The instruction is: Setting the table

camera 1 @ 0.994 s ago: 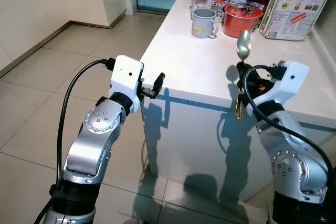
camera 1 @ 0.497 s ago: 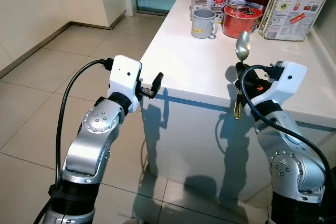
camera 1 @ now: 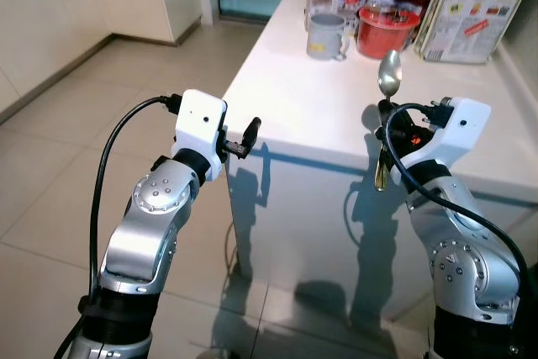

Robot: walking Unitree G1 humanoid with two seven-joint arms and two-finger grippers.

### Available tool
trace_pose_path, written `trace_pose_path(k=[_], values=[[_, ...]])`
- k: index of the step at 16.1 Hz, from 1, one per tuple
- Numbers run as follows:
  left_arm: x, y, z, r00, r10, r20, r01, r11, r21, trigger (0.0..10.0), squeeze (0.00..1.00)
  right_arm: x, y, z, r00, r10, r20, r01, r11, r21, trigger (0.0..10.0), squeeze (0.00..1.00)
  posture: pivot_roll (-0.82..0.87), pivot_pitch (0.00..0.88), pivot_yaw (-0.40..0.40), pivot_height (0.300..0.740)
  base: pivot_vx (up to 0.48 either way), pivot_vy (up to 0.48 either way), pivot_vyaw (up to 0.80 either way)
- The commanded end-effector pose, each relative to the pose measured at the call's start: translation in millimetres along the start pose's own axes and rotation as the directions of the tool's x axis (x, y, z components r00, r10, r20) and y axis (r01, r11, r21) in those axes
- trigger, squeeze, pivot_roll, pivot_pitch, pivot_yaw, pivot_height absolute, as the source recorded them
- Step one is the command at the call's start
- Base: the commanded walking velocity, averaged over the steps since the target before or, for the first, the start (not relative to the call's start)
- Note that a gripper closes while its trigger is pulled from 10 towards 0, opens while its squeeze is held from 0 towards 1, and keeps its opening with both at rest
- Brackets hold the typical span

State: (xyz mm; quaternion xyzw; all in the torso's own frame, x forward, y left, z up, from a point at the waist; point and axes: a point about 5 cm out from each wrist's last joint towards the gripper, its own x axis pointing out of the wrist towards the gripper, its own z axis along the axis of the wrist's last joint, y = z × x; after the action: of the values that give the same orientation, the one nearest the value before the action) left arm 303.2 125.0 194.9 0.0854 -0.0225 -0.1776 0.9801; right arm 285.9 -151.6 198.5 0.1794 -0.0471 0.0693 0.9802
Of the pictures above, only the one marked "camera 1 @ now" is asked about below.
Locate metal spoon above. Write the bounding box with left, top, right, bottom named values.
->
left=373, top=49, right=404, bottom=193

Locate white table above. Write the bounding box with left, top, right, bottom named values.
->
left=220, top=0, right=538, bottom=326

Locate red round container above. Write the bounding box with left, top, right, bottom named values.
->
left=356, top=5, right=420, bottom=61

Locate grey mug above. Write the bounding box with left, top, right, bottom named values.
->
left=304, top=12, right=351, bottom=62

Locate large printed tin box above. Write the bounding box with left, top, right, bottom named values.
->
left=414, top=0, right=536, bottom=65

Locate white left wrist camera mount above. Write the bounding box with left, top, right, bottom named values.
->
left=172, top=89, right=229, bottom=182

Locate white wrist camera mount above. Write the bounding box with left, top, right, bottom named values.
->
left=172, top=89, right=229, bottom=182
left=410, top=98, right=493, bottom=178

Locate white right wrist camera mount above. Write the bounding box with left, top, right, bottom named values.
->
left=410, top=98, right=493, bottom=178

